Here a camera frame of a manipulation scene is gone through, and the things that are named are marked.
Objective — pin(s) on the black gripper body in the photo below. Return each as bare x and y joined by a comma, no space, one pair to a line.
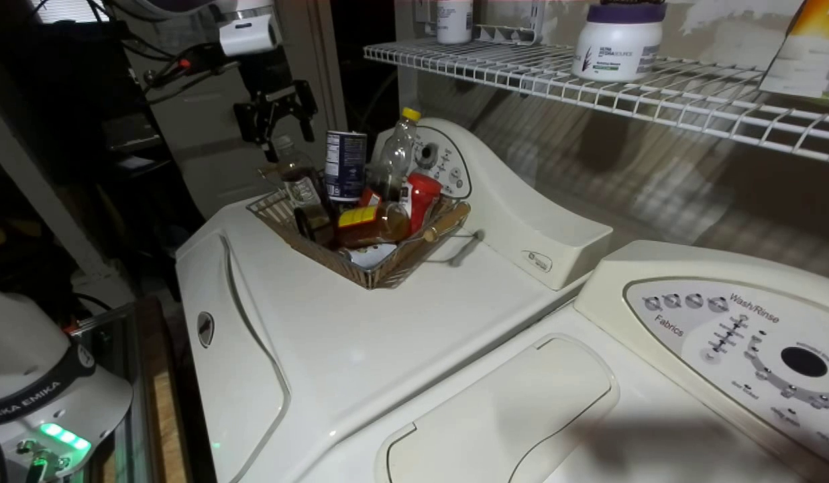
274,102

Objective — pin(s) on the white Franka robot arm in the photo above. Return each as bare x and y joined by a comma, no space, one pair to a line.
28,357

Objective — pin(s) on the clear bottle yellow cap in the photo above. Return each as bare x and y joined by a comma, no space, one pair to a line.
397,156

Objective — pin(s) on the yellow label brown bottle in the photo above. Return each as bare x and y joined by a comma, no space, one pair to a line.
369,230

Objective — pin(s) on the tall white plastic bottle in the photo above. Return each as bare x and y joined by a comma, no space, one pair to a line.
455,20

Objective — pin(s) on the blue white labelled can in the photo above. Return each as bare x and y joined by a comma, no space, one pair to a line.
346,164

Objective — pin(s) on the white washing machine oval panel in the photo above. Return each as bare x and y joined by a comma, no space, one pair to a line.
361,340

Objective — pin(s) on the wooden robot platform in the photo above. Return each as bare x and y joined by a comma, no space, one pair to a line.
169,431

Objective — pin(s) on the white jar purple lid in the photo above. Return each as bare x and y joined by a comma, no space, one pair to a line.
617,40

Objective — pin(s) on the orange cardboard box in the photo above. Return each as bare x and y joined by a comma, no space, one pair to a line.
806,48

